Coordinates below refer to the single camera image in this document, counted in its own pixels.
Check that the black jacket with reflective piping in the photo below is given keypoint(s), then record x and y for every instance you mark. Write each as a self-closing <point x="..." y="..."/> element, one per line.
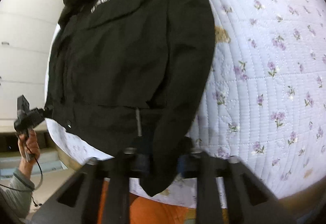
<point x="131" y="73"/>

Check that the person left hand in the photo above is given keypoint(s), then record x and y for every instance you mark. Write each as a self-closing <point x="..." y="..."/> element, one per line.
<point x="28" y="147"/>

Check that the white floral quilted bedspread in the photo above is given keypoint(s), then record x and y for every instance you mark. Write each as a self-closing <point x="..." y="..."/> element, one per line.
<point x="264" y="98"/>

